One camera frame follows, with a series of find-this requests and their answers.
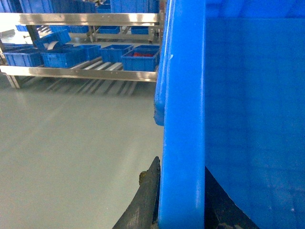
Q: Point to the steel roller shelf rack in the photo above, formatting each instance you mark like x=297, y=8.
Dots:
x=137, y=26

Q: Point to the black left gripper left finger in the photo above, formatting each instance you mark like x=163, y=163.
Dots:
x=142, y=212

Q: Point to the blue bin with red parts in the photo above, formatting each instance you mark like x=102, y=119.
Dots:
x=143, y=60

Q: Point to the blue bin left neighbour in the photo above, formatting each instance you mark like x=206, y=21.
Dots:
x=63, y=58

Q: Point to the large blue plastic crate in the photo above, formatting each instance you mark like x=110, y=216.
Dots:
x=230, y=95

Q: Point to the tilted blue bin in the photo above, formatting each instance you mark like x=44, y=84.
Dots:
x=60, y=37

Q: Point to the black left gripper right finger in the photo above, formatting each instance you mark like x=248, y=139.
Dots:
x=220, y=212

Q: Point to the blue bin on shelf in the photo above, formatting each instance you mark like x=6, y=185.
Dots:
x=113, y=53

